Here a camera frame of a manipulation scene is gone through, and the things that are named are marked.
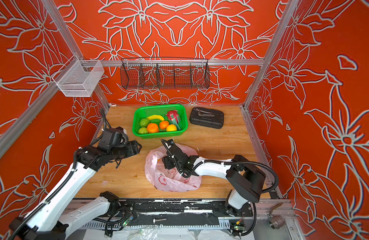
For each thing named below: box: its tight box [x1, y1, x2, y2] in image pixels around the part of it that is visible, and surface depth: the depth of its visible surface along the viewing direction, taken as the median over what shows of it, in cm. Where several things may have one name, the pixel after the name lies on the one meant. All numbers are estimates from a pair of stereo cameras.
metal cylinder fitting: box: [268, 215, 285, 230], surface depth 68 cm
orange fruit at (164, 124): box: [159, 120, 169, 130], surface depth 102 cm
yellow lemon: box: [166, 124, 177, 132], surface depth 101 cm
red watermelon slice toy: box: [166, 110, 182, 131], surface depth 105 cm
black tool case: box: [189, 107, 224, 129], surface depth 106 cm
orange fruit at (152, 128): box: [147, 123, 159, 134], surface depth 97 cm
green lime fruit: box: [139, 118, 150, 128], surface depth 104 cm
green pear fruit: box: [138, 127, 148, 134], surface depth 100 cm
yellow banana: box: [146, 115, 165, 121], surface depth 111 cm
